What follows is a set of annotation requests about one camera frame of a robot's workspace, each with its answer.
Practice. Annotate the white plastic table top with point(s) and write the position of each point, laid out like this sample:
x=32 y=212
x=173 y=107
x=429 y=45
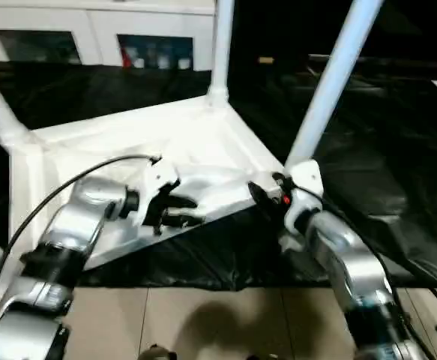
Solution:
x=128 y=131

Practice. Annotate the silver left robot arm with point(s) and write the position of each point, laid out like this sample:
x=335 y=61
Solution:
x=83 y=202

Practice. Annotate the black glossy mat cloth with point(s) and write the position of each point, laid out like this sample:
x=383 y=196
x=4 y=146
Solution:
x=390 y=150

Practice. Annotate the small tan box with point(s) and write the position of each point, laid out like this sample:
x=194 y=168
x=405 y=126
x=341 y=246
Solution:
x=266 y=59

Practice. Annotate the white jar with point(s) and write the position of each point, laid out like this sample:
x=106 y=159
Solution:
x=183 y=63

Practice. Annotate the red bottle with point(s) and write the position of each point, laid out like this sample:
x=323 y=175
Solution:
x=126 y=57

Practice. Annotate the black monitor bar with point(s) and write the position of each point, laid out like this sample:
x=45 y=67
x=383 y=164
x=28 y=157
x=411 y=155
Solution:
x=390 y=62

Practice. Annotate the white glass door cabinet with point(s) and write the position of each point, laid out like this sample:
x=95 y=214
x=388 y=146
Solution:
x=90 y=18

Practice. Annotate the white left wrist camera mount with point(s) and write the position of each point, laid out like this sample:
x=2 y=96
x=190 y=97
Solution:
x=160 y=176

